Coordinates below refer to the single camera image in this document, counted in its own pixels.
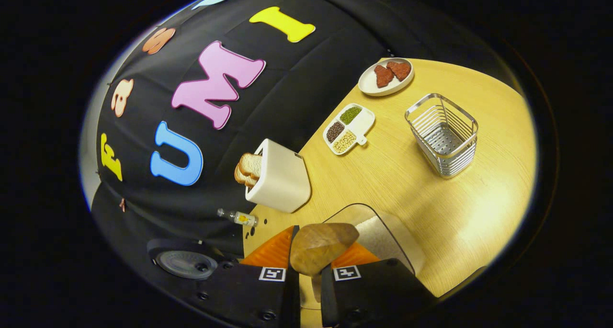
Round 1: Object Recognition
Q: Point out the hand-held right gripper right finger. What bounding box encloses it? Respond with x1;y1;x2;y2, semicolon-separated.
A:
320;242;437;328

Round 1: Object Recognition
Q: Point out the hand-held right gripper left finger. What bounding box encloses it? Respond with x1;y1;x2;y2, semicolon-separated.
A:
192;225;301;328

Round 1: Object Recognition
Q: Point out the wooden spoon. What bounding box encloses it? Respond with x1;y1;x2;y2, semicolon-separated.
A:
290;223;360;305

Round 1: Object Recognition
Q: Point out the metal wire chopstick holder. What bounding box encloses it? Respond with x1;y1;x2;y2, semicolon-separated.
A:
405;93;479;179

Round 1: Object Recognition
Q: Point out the clear rice container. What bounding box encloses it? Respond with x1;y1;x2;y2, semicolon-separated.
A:
322;203;426;276

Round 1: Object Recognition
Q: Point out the glass bottle yellow label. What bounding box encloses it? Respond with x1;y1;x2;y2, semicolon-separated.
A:
217;208;259;228

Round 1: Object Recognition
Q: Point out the toasted bread slice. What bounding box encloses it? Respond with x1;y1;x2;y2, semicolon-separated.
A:
238;153;263;180
234;165;259;189

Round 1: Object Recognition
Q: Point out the white toaster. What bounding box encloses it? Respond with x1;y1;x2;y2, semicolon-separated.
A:
245;138;312;214

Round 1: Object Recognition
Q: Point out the white divided bean dish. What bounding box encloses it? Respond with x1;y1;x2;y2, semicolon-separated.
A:
322;103;376;156

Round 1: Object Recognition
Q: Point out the black backdrop cloth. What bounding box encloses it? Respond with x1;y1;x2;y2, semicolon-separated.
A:
91;0;522;290

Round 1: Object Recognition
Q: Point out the round white plate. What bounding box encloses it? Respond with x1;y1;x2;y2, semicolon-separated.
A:
358;57;415;97

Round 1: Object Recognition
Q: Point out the red meat piece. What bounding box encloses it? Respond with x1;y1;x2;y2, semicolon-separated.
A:
374;65;395;89
387;61;412;82

